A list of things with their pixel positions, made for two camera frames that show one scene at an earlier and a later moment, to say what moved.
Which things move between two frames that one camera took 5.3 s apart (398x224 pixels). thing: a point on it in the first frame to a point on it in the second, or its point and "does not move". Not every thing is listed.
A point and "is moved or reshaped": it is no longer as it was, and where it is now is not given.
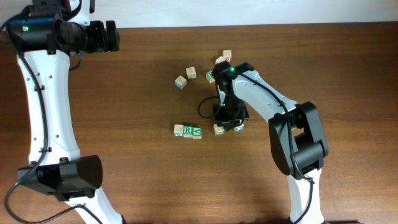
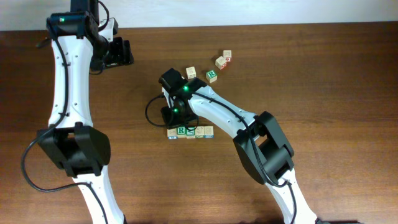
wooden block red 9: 227,55 does not move
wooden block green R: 209,76 does not move
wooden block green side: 191,73 does not move
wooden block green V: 196,132 to 190,134
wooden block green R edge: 188,131 is moved or reshaped
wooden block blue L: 239,127 is moved or reshaped
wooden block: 178,130 is moved or reshaped
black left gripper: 104,45 to 124,56
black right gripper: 229,123 to 170,122
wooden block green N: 218,130 to 199,132
